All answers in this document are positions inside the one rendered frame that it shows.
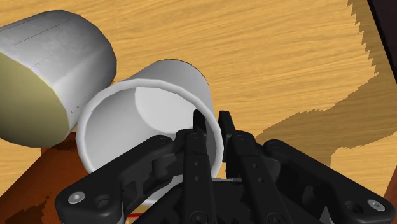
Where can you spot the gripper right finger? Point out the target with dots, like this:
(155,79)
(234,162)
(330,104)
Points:
(297,173)

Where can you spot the reddish brown block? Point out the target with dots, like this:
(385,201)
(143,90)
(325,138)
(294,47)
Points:
(34,189)

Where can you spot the dark robot stand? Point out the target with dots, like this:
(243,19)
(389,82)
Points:
(386,28)

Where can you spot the white cylinder with olive end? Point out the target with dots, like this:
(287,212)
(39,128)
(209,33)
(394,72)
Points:
(46,77)

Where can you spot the white cup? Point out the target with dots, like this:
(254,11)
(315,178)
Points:
(130,124)

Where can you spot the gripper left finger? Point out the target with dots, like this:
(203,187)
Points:
(145,161)

